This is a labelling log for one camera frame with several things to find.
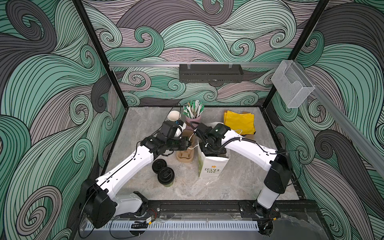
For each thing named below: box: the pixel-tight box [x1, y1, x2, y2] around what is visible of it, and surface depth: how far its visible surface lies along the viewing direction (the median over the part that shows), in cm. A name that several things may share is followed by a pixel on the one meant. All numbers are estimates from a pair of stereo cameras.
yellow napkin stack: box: [223, 110, 256, 136], surface depth 108 cm
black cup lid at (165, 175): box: [157, 166, 175, 185], surface depth 75 cm
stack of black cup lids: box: [152, 158, 168, 174], surface depth 89 cm
